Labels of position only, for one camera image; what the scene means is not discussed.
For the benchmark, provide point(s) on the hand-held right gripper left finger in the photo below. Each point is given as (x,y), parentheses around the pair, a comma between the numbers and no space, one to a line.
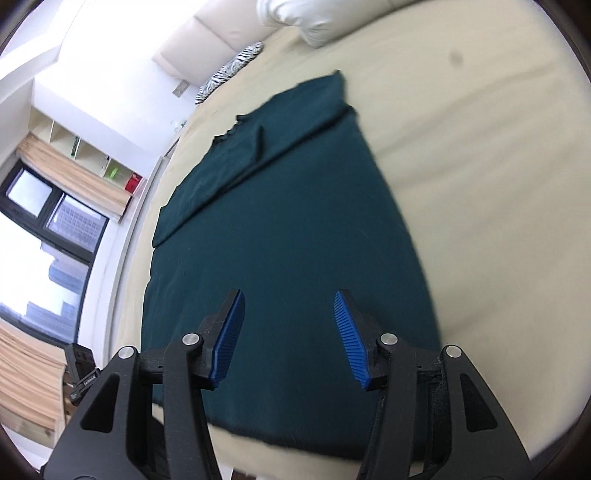
(227,344)

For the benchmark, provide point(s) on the small green item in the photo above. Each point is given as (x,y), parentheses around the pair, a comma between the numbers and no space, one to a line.
(112,173)

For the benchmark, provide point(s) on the zebra striped pillow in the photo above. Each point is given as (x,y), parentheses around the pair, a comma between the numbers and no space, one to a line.
(227,74)

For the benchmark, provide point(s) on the dark green cloth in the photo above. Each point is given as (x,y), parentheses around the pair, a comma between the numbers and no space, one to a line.
(286,207)

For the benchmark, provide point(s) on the white cubby shelf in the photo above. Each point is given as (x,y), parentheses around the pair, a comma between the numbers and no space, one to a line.
(60,134)

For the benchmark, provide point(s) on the grey wall switch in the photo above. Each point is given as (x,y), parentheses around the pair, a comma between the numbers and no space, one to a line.
(181,87)

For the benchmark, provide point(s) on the black framed window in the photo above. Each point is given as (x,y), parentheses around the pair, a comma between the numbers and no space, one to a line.
(51,230)

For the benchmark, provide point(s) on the bed with beige sheet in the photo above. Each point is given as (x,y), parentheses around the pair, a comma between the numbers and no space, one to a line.
(485,184)

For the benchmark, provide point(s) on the white pillow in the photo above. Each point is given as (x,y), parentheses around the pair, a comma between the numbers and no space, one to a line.
(323,18)

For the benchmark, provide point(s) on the red box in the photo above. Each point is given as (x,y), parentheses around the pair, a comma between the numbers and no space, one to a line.
(133,182)

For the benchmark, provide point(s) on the cream padded headboard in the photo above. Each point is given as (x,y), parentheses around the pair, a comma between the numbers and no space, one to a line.
(198,44)

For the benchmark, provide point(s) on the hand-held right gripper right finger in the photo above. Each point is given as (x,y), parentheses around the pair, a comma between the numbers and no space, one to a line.
(351,344)

